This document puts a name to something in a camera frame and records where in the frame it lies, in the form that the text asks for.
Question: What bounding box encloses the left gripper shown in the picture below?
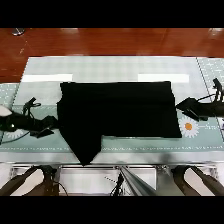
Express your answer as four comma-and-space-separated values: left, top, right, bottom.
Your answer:
30, 115, 60, 134

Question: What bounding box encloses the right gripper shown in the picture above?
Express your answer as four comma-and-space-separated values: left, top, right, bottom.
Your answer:
175, 96, 210, 123

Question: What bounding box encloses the black shirt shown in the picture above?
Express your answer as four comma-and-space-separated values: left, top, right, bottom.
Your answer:
55, 80, 183, 167

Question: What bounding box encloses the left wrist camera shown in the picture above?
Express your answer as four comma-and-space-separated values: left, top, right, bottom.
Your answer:
21, 96, 42, 117

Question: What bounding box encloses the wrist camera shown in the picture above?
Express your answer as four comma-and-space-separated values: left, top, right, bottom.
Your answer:
21, 96, 42, 117
211, 77, 224, 103

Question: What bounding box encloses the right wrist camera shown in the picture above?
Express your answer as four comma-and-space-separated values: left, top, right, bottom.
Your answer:
211, 77, 224, 103

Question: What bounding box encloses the black cable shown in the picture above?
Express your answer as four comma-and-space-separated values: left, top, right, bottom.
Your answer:
105, 172, 126, 197
0, 130, 32, 145

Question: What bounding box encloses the silver frame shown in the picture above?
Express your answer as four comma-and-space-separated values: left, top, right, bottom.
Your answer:
0, 161, 224, 197

